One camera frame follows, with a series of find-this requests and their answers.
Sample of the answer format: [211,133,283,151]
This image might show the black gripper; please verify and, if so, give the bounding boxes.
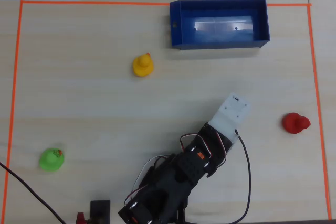
[198,122,234,168]

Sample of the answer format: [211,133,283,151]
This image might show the red rubber duck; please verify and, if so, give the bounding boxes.
[282,112,311,134]

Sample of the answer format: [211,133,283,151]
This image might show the yellow rubber duck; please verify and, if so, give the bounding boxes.
[132,52,154,78]

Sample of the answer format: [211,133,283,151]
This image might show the blue plastic box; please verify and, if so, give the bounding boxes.
[169,0,271,51]

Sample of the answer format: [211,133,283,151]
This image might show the green rubber duck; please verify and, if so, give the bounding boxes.
[38,147,65,172]

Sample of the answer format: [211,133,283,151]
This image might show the orange tape strip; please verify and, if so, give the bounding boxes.
[1,0,24,224]
[20,0,312,7]
[306,3,332,220]

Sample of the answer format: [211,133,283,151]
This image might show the black table clamp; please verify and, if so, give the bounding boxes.
[90,200,111,224]

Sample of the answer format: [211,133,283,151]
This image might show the white red servo wire bundle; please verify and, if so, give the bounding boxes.
[124,155,176,206]
[180,129,227,168]

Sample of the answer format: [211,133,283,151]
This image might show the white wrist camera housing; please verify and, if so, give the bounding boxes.
[208,92,251,139]

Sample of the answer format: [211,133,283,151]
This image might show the black camera cable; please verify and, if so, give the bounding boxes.
[183,129,252,224]

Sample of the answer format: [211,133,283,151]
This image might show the thick black cable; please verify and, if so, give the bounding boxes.
[0,161,68,224]

